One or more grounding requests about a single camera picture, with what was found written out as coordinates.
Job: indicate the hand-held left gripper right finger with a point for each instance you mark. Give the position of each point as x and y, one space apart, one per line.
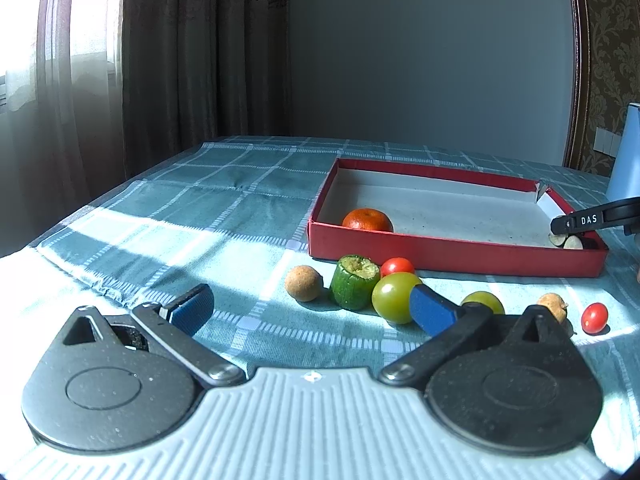
432 310

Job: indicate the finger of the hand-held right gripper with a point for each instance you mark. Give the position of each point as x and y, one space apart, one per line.
575 222

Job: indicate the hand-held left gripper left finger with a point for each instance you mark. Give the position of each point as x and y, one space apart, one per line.
192 308

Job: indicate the eggplant slice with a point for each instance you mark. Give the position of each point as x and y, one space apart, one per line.
555 239
573 243

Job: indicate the large green tomato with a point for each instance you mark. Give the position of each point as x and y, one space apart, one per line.
392 297

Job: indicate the small green tomato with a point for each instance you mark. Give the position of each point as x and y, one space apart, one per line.
482 300

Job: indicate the red cherry tomato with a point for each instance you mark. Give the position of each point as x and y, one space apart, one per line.
595 318
397 266

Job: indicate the red cardboard box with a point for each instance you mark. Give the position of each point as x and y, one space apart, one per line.
450 256

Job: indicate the brown longan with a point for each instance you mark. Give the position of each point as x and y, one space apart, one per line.
555 305
303 283

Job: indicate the green cucumber piece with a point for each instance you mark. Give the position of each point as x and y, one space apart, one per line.
350 287

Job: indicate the light blue container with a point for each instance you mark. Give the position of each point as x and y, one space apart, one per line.
625 160

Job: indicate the teal plaid tablecloth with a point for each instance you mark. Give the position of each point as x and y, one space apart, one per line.
200 210

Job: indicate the orange tangerine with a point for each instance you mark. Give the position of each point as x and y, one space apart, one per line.
367 221

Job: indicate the sheer white curtain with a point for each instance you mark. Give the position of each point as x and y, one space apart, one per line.
50 110

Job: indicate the brown patterned curtain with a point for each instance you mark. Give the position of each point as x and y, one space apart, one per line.
200 60

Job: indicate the white wall switch panel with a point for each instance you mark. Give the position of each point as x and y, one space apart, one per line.
607 141

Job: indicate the dark wooden wall trim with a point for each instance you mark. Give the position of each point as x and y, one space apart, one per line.
577 60

